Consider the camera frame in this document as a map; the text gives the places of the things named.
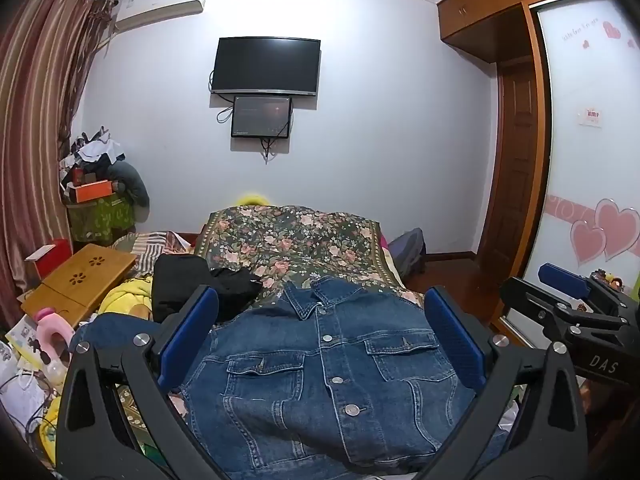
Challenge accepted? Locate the pile of mixed clothes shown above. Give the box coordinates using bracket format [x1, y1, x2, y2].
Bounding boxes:
[59, 127, 126, 186]

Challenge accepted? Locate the yellow blanket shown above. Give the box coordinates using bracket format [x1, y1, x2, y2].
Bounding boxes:
[97, 275, 156, 318]

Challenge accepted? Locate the orange box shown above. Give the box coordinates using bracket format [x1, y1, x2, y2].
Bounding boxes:
[65, 179, 115, 204]

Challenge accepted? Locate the striped cloth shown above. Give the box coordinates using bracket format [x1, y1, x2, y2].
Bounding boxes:
[112, 231, 193, 273]

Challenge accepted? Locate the blue denim jacket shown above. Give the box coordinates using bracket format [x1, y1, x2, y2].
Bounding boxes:
[70, 277, 511, 480]

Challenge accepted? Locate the dark floral blanket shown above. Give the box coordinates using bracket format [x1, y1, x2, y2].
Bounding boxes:
[115, 205, 416, 461]

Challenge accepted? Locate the red box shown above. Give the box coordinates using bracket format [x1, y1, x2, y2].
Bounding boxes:
[25, 239, 73, 281]

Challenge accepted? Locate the black wall television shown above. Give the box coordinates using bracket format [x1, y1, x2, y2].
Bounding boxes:
[210, 36, 322, 97]

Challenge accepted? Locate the black garment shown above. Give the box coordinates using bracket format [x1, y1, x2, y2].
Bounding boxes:
[151, 254, 263, 323]

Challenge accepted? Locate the small black wall monitor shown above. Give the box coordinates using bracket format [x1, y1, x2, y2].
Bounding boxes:
[231, 95, 293, 139]

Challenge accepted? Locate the wooden lap desk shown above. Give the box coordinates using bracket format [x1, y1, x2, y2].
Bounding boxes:
[21, 243, 138, 328]

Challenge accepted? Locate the wooden overhead cabinet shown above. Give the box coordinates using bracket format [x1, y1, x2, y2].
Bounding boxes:
[435, 0, 601, 63]

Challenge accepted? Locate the white air conditioner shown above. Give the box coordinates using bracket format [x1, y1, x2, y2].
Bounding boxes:
[114, 0, 210, 31]

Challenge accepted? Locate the dark backpack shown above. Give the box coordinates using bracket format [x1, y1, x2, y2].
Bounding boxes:
[387, 227, 427, 281]

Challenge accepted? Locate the pile of white packaging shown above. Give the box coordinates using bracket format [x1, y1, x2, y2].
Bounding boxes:
[0, 320, 68, 436]

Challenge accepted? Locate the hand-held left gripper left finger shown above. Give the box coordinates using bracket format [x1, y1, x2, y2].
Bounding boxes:
[55, 284, 236, 480]

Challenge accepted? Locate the brown striped curtain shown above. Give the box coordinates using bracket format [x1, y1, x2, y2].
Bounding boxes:
[0, 0, 118, 306]

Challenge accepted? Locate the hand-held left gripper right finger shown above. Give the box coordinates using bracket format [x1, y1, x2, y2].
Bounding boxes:
[417, 285, 588, 480]

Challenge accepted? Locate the grey cloth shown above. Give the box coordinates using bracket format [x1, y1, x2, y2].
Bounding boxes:
[105, 162, 151, 209]

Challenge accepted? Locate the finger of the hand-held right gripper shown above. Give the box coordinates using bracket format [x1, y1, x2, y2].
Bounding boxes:
[499, 276, 626, 348]
[537, 262, 628, 311]

